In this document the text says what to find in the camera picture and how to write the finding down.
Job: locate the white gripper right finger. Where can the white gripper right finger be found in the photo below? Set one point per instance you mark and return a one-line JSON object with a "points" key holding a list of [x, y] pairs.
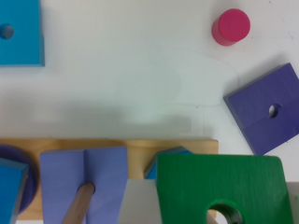
{"points": [[293, 189]]}

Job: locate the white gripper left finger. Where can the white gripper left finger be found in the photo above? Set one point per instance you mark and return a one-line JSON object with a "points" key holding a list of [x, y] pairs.
{"points": [[140, 204]]}

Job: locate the green square block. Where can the green square block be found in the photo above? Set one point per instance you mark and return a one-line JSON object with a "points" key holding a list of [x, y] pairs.
{"points": [[245, 189]]}

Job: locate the blue octagon block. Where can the blue octagon block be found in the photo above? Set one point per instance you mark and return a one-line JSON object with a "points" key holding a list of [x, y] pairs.
{"points": [[151, 170]]}

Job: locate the dark purple square block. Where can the dark purple square block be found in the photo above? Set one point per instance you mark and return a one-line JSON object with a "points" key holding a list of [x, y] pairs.
{"points": [[266, 110]]}

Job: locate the lavender square block on peg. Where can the lavender square block on peg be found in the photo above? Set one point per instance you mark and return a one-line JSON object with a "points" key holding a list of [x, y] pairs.
{"points": [[62, 172]]}

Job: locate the pink cylinder block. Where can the pink cylinder block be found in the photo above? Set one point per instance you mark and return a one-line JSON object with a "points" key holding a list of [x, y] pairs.
{"points": [[230, 27]]}

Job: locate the light blue square block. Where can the light blue square block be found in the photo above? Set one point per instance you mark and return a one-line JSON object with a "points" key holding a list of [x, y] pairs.
{"points": [[21, 38]]}

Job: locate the wooden peg base board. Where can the wooden peg base board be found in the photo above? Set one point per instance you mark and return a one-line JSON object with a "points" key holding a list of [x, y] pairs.
{"points": [[139, 152]]}

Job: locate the wooden middle peg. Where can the wooden middle peg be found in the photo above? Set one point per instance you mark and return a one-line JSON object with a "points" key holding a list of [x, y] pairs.
{"points": [[79, 207]]}

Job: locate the wooden peg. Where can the wooden peg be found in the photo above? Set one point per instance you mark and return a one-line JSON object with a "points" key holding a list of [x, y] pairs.
{"points": [[79, 207], [216, 217]]}

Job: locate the wooden front peg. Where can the wooden front peg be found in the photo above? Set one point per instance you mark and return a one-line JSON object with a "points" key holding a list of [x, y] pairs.
{"points": [[216, 217]]}

